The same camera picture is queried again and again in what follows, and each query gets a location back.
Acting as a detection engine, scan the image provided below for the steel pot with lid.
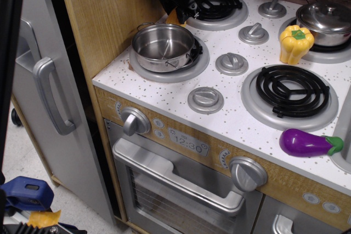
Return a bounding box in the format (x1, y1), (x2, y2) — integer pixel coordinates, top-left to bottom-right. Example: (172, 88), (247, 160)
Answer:
(296, 2), (350, 47)

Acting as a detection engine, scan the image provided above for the grey stovetop knob back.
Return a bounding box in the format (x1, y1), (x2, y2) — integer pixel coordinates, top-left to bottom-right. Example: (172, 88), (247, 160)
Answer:
(258, 0), (287, 19)

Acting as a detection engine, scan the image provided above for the front left stove burner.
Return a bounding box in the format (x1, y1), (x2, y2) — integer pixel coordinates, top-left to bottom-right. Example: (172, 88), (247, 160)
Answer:
(129, 37), (210, 83)

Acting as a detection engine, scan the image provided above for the silver fridge door handle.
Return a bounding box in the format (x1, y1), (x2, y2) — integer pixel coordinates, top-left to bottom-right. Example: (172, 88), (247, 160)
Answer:
(32, 57), (81, 136)

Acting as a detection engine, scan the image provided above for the grey stovetop knob front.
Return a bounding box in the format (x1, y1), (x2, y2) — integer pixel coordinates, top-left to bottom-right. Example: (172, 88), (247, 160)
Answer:
(187, 87), (224, 115)

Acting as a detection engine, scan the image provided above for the grey toy fridge door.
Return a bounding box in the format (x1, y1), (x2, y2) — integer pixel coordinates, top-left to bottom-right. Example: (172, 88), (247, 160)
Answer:
(13, 0), (115, 224)

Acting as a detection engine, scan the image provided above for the grey oven door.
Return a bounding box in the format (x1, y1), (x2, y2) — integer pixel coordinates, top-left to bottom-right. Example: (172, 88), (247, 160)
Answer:
(105, 120), (262, 233)

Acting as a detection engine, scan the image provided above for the yellow toy bell pepper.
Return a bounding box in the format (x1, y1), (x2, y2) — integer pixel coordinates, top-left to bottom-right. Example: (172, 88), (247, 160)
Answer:
(279, 25), (315, 65)

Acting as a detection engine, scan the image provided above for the back left stove burner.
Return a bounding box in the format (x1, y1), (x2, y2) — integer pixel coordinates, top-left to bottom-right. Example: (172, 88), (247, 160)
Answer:
(187, 0), (248, 31)

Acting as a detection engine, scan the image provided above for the grey lower right door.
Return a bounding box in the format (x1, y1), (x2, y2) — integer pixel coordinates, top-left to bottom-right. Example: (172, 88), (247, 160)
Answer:
(253, 196), (342, 234)

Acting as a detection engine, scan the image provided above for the yellow tape piece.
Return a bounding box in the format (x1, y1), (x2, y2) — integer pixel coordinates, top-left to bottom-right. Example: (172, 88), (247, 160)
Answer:
(27, 210), (61, 228)

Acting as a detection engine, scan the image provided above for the left silver oven dial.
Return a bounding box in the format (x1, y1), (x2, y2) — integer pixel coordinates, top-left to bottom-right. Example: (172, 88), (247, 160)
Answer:
(121, 107), (151, 136)

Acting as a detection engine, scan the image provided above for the silver oven dial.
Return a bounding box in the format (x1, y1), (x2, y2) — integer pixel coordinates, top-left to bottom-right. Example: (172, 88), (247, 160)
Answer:
(229, 156), (268, 192)
(121, 107), (151, 136)

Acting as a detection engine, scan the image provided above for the small steel pan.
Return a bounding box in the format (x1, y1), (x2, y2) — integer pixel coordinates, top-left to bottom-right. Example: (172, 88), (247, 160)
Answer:
(131, 24), (195, 73)

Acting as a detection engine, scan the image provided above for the front right stove burner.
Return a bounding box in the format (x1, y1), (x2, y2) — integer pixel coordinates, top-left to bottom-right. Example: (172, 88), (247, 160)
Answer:
(241, 65), (338, 132)

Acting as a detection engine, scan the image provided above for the blue clamp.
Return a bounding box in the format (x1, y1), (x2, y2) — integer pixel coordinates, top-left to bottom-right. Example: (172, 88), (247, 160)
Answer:
(1, 176), (54, 211)

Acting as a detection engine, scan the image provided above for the silver oven door handle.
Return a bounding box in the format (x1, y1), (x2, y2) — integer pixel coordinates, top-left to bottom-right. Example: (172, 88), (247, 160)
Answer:
(112, 138), (245, 216)

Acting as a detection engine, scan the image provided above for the purple toy eggplant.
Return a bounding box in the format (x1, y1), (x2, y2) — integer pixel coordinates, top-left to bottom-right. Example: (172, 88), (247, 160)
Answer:
(279, 129), (344, 157)

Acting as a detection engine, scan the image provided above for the grey sink basin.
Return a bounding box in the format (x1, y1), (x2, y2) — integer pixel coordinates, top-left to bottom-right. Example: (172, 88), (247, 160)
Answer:
(330, 85), (351, 175)

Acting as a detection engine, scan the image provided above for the yellow toy corn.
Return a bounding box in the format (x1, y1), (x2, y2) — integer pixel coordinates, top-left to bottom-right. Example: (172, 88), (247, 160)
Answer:
(166, 9), (186, 27)

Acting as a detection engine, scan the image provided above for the grey stovetop knob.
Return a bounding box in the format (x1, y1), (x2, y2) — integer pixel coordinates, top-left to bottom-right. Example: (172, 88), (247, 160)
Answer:
(258, 0), (287, 19)
(238, 23), (269, 45)
(187, 87), (224, 115)
(215, 53), (248, 76)

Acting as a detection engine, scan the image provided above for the right silver oven dial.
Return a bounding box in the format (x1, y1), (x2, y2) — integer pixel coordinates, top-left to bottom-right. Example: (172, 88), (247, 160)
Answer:
(229, 156), (268, 192)

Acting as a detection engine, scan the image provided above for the black caster wheel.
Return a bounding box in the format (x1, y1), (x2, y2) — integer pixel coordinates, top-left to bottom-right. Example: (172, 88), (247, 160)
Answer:
(11, 108), (23, 127)

